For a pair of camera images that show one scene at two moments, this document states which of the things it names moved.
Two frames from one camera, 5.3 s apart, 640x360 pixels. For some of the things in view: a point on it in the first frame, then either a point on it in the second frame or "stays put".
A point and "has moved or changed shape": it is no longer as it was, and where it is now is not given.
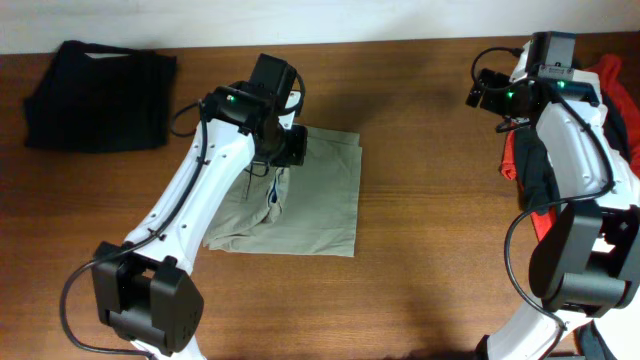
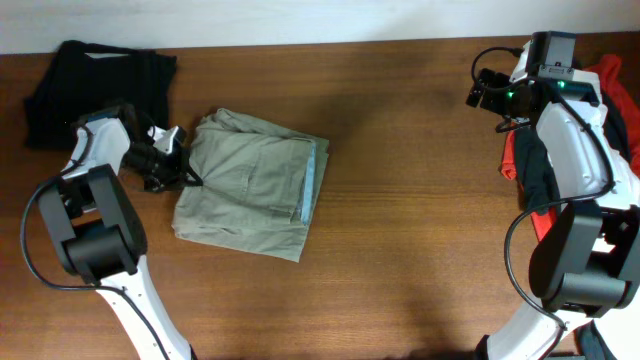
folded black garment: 100,98 stays put
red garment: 610,69 stays put
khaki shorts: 307,209 has moved or changed shape
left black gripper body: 290,146 -> 163,172
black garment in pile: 535,178 stays put
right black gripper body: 502,96 stays put
